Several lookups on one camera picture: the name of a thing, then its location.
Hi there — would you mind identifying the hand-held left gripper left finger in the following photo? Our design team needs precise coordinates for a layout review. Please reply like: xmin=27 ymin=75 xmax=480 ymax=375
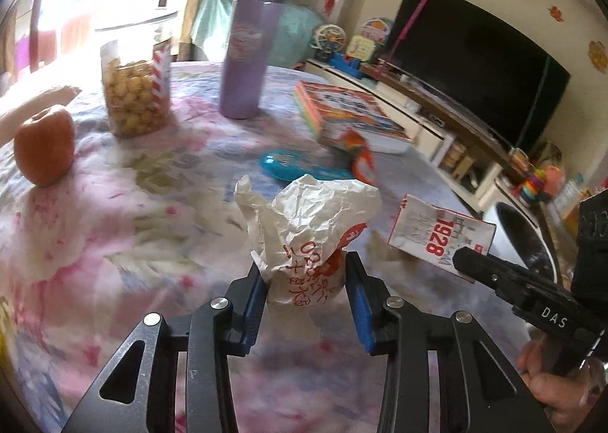
xmin=62 ymin=266 xmax=267 ymax=433

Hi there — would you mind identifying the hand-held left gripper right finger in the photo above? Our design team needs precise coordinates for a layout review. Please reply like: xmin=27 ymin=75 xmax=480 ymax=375
xmin=345 ymin=251 xmax=554 ymax=433

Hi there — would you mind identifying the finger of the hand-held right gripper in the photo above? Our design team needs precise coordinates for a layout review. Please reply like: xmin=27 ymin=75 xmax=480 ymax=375
xmin=451 ymin=247 xmax=571 ymax=315

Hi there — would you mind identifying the red white carton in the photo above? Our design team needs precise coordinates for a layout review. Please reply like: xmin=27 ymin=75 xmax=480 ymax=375
xmin=387 ymin=194 xmax=497 ymax=284

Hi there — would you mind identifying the white paper bag red print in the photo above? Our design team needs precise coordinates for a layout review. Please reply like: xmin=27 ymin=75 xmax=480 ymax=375
xmin=234 ymin=175 xmax=383 ymax=308

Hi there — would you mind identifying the person's right hand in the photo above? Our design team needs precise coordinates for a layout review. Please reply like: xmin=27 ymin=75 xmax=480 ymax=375
xmin=517 ymin=337 xmax=608 ymax=433

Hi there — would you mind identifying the white television stand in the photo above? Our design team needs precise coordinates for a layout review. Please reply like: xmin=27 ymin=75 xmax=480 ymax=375
xmin=304 ymin=57 xmax=518 ymax=220

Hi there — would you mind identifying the cyan snack packet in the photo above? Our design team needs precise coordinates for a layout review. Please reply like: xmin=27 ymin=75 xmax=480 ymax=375
xmin=259 ymin=150 xmax=355 ymax=182

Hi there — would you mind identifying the red orange wrapper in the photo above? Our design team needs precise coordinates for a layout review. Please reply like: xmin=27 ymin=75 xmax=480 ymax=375
xmin=341 ymin=129 xmax=381 ymax=183

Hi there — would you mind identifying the green stick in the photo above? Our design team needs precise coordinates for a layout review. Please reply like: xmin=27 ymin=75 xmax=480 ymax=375
xmin=527 ymin=57 xmax=552 ymax=139

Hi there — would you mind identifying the thick colourful book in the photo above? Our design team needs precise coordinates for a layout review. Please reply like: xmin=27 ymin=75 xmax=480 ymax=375
xmin=293 ymin=80 xmax=415 ymax=153

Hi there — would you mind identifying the black television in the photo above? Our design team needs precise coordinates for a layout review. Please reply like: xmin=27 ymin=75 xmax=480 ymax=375
xmin=377 ymin=0 xmax=571 ymax=151

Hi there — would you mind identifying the clear popcorn jar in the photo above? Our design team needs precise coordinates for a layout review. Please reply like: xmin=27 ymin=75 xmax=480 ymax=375
xmin=100 ymin=15 xmax=173 ymax=138

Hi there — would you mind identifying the blue plastic toy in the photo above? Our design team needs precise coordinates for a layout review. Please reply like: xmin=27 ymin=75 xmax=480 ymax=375
xmin=331 ymin=53 xmax=366 ymax=77

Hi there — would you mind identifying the purple thermos bottle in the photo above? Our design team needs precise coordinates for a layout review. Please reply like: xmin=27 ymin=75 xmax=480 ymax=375
xmin=218 ymin=0 xmax=290 ymax=120

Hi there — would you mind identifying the yellow green toy box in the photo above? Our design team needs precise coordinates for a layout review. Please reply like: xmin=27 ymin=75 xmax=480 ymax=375
xmin=346 ymin=35 xmax=376 ymax=60

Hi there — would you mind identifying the pink stick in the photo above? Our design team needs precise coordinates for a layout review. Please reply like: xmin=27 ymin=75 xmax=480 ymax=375
xmin=389 ymin=0 xmax=435 ymax=60

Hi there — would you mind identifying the red apple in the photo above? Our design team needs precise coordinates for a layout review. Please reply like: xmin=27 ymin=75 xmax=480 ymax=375
xmin=13 ymin=105 xmax=77 ymax=187

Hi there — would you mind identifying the round colourful toy plaque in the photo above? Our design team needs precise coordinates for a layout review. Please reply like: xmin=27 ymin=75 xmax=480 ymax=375
xmin=363 ymin=17 xmax=393 ymax=41

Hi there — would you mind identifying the ferris wheel toy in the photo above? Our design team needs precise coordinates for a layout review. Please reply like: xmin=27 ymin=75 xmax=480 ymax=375
xmin=311 ymin=24 xmax=347 ymax=63

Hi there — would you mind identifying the teal cloth cover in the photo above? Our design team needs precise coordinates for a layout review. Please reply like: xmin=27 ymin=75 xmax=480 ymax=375
xmin=192 ymin=0 xmax=328 ymax=70

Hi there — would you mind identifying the rainbow stacking ring toy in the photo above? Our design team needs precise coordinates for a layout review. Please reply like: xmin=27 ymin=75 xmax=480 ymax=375
xmin=520 ymin=169 xmax=547 ymax=203

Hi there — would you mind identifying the round yellow wall sticker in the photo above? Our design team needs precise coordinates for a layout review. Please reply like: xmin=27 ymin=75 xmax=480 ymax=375
xmin=588 ymin=40 xmax=608 ymax=70

